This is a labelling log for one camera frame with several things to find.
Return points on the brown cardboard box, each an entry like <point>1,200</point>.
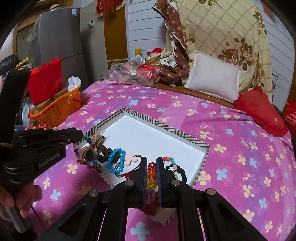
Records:
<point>60,92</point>
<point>44,105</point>

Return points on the red hat plush doll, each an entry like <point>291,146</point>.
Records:
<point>156,54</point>

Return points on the white pillow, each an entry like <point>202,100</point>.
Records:
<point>214,76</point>

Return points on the orange plastic basket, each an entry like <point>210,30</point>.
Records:
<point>57,111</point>

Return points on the grey refrigerator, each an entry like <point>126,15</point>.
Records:
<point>60,37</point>

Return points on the red fringed banner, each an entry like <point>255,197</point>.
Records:
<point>111,5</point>

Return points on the red bow hair clip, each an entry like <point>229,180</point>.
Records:
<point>150,208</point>

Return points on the brown leopard bow scrunchie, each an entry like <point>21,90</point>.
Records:
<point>107,155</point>

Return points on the cream floral quilt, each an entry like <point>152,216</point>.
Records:
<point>219,30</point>

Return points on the red frilled cushion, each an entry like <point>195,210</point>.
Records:
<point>261,111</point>

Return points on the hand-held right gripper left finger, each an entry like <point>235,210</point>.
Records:
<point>145,183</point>

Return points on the white crumpled plastic bag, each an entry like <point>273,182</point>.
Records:
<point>74,83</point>

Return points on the person's left hand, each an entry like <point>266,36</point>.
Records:
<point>29,197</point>

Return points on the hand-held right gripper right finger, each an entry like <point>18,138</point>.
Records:
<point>160,183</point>

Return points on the brown patterned quilt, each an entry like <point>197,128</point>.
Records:
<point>175,58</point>

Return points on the bamboo bed mat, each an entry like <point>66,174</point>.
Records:
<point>203,97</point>

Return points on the striped box with white inside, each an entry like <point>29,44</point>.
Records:
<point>148,136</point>

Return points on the red shiny packet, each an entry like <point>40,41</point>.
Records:
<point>148,73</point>

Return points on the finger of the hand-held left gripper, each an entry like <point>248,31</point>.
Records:
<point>44,144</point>
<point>72,134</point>

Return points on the red paper bag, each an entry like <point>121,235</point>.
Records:
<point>291,114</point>

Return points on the yellow cup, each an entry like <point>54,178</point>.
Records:
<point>138,52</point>

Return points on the red gift bag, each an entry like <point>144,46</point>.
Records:
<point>45,81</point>

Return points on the clear plastic bag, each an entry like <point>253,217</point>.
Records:
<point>122,70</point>

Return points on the pink flowered blanket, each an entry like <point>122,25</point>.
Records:
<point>231,162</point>

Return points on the wooden door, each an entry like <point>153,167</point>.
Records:
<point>115,37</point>

